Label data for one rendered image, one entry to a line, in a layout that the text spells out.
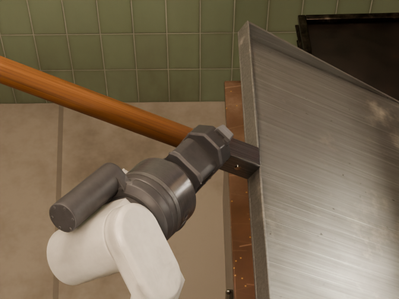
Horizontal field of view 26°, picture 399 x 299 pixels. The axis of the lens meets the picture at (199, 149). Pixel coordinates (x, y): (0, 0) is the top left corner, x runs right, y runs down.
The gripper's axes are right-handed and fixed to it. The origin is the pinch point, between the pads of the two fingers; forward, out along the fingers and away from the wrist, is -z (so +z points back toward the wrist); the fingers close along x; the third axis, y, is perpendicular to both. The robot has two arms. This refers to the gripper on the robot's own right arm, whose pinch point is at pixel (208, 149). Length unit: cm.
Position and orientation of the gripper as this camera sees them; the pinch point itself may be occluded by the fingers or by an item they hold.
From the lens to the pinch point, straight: 109.8
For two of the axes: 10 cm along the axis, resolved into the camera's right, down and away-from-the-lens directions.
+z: -4.8, 4.4, -7.6
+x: 5.1, -5.7, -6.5
